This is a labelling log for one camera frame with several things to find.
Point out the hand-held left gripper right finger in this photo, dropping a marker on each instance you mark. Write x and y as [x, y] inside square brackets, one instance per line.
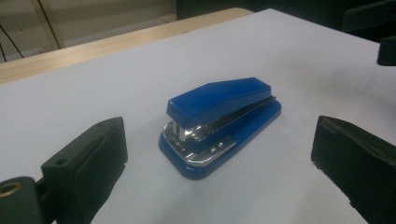
[361, 161]

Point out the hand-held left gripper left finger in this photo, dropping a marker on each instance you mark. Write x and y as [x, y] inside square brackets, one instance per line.
[90, 168]

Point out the blue stapler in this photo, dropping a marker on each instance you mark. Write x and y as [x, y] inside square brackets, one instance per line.
[218, 102]

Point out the white table sheet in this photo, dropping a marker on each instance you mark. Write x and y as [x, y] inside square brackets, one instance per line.
[155, 62]

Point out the beige cabinet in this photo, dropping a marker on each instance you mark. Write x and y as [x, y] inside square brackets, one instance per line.
[109, 15]

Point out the black curtain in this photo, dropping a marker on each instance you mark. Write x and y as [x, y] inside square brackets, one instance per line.
[249, 4]

